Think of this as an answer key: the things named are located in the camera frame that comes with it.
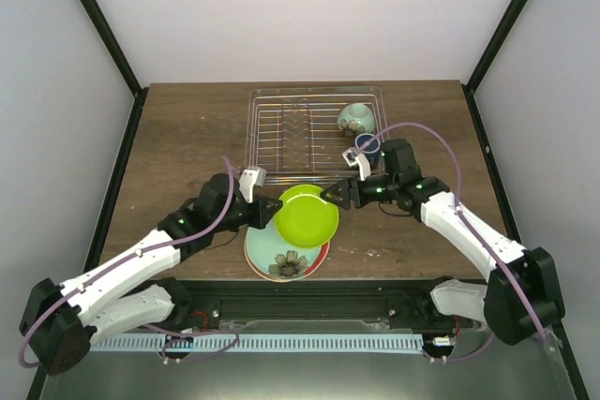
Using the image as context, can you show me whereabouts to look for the pale teal floral plate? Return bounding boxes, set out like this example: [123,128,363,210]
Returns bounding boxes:
[244,223,330,283]

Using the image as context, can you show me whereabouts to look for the lime green plate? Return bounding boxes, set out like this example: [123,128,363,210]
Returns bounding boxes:
[275,184,339,248]

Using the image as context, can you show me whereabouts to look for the dark blue mug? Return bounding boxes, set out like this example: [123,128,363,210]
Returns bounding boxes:
[354,133,381,170]

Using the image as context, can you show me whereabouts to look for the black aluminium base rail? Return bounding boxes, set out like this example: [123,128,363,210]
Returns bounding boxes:
[181,279,473,333]

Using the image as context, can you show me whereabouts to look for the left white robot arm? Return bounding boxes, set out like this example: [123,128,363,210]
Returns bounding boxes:
[18,168,282,376]

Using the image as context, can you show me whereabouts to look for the wire dish rack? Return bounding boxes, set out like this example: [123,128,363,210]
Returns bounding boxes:
[245,86,387,185]

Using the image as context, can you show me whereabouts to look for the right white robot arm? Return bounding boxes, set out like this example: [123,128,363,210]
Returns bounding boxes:
[321,139,565,346]

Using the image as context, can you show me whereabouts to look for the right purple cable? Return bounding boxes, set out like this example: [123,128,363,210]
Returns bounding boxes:
[355,122,549,363]

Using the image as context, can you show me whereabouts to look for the red rimmed plate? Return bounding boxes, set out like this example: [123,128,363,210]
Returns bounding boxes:
[244,242,330,283]

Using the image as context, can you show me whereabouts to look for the black frame post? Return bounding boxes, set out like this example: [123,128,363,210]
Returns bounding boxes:
[50,0,143,97]
[463,0,529,94]

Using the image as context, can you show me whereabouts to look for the light blue slotted cable duct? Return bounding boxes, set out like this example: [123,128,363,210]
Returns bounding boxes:
[92,333,424,354]

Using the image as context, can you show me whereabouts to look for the right black frame post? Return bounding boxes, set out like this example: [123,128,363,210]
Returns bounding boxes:
[463,0,529,94]

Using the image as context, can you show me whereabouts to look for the pale green ceramic bowl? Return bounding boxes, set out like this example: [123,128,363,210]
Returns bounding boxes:
[337,103,376,136]

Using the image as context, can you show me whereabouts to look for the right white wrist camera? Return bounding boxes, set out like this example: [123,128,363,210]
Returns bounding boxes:
[342,147,371,182]

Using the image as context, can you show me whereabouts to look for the left black frame post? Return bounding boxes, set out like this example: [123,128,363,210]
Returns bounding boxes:
[50,0,143,97]

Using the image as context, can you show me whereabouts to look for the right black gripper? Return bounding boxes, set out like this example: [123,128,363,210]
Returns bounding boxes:
[320,175,398,212]

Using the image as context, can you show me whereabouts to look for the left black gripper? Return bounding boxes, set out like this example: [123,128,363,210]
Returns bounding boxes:
[213,195,283,233]

